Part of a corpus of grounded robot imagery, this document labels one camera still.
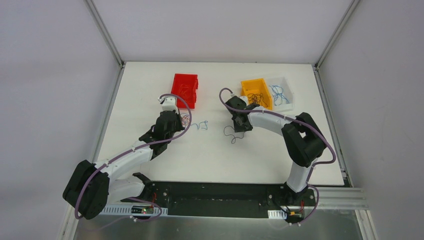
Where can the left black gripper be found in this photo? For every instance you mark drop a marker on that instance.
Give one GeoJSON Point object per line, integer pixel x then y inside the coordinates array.
{"type": "Point", "coordinates": [170, 118]}

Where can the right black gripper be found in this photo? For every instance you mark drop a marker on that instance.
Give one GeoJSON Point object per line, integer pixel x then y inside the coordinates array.
{"type": "Point", "coordinates": [240, 122]}

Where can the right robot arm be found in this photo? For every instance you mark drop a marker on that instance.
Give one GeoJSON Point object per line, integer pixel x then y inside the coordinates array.
{"type": "Point", "coordinates": [303, 139]}

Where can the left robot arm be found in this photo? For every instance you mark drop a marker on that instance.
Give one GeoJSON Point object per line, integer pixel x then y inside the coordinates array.
{"type": "Point", "coordinates": [93, 185]}

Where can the orange plastic bin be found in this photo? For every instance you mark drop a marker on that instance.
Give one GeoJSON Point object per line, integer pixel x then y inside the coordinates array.
{"type": "Point", "coordinates": [257, 92]}

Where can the red plastic bin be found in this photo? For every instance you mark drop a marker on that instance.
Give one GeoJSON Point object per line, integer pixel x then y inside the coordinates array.
{"type": "Point", "coordinates": [186, 86]}

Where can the clear plastic bin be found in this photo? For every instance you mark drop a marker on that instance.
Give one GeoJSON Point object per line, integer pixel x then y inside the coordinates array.
{"type": "Point", "coordinates": [282, 93]}

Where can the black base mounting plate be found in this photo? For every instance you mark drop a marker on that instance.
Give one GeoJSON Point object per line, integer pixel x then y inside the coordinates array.
{"type": "Point", "coordinates": [227, 200]}

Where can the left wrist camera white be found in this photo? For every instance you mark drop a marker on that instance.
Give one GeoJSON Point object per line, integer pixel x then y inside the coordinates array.
{"type": "Point", "coordinates": [169, 103]}

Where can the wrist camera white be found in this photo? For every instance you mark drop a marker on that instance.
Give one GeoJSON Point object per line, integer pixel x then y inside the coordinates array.
{"type": "Point", "coordinates": [242, 97]}
{"type": "Point", "coordinates": [169, 103]}

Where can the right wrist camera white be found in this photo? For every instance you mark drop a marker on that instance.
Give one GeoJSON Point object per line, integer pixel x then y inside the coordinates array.
{"type": "Point", "coordinates": [242, 97]}

